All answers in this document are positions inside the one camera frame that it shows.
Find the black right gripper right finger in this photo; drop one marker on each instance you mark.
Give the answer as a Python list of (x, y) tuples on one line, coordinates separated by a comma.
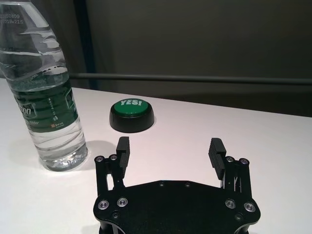
[(217, 158)]

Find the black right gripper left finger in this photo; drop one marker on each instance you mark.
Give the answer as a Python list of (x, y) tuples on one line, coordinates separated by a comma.
[(123, 158)]

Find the clear green-label water bottle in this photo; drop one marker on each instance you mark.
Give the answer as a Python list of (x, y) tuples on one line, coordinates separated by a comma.
[(41, 102)]

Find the green YES push button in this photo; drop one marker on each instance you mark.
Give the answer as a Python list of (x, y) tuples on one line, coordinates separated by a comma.
[(131, 117)]

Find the grey horizontal rail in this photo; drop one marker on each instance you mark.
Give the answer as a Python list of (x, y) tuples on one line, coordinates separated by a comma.
[(195, 78)]

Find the blue vertical post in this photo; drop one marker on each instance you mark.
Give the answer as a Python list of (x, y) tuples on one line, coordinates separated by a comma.
[(86, 36)]

